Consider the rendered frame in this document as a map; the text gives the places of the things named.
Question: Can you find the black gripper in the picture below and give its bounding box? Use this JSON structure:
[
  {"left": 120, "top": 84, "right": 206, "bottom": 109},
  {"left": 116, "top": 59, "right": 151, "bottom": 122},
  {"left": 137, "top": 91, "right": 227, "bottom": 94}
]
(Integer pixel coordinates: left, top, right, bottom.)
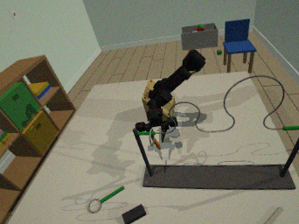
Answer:
[{"left": 136, "top": 115, "right": 178, "bottom": 143}]

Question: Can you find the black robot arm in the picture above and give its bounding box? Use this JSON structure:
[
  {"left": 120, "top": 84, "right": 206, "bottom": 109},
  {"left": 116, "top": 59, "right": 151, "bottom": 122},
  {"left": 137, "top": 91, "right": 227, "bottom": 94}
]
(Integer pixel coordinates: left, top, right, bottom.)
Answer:
[{"left": 147, "top": 50, "right": 205, "bottom": 120}]

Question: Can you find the orange handle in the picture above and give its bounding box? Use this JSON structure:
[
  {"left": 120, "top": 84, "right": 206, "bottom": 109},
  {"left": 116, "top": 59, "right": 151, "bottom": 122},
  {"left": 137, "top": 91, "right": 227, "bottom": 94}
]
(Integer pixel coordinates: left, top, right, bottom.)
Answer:
[{"left": 149, "top": 129, "right": 161, "bottom": 150}]

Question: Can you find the grey loop with green handle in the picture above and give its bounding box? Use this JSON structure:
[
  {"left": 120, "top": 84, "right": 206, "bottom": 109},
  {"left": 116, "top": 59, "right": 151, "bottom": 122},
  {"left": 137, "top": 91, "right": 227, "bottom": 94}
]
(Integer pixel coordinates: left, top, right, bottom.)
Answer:
[{"left": 87, "top": 186, "right": 125, "bottom": 214}]

